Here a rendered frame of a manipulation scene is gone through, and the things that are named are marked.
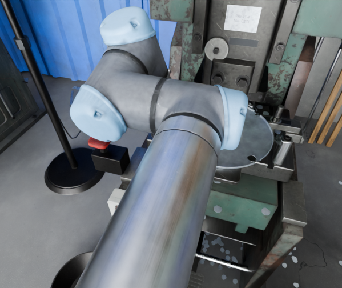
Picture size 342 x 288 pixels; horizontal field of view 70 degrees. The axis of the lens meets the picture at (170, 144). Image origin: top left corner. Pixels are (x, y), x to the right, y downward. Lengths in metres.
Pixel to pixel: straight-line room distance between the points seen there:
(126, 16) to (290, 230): 0.64
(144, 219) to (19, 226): 1.45
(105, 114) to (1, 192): 1.55
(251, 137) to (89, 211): 1.06
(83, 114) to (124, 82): 0.06
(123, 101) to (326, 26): 0.42
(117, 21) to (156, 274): 0.32
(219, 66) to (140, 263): 0.52
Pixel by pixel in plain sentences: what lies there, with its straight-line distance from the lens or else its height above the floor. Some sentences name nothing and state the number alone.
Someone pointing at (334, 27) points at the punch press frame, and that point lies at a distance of 0.59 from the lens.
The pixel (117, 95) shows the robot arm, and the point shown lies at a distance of 0.31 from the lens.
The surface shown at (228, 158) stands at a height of 0.78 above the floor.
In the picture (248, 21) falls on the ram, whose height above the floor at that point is 1.06.
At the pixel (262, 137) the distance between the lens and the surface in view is 0.72.
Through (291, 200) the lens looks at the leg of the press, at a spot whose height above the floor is 0.64.
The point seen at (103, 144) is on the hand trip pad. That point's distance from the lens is 0.71.
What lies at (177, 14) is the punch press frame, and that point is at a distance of 0.59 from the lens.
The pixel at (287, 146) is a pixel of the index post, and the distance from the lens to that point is 0.72.
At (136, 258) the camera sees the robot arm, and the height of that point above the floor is 1.08.
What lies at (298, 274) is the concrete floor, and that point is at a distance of 1.44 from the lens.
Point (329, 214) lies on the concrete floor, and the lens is 1.68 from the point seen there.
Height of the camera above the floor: 1.24
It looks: 44 degrees down
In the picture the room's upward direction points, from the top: straight up
